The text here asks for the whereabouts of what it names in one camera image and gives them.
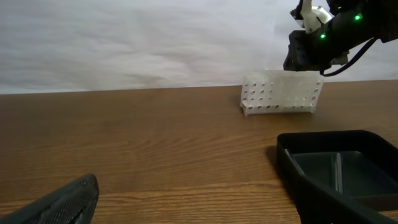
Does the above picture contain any white test tube rack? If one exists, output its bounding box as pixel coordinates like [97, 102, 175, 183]
[239, 68, 325, 116]

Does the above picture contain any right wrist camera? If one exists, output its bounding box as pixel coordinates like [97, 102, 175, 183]
[290, 0, 333, 34]

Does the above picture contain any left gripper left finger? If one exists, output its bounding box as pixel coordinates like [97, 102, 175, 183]
[0, 173, 100, 224]

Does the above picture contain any black cable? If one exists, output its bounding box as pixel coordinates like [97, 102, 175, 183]
[319, 37, 377, 77]

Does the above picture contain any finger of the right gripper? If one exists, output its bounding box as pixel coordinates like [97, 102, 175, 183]
[282, 29, 312, 72]

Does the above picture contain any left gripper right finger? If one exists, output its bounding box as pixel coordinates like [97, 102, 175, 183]
[294, 175, 398, 224]

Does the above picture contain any black tray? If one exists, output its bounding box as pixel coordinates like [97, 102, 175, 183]
[276, 129, 398, 212]

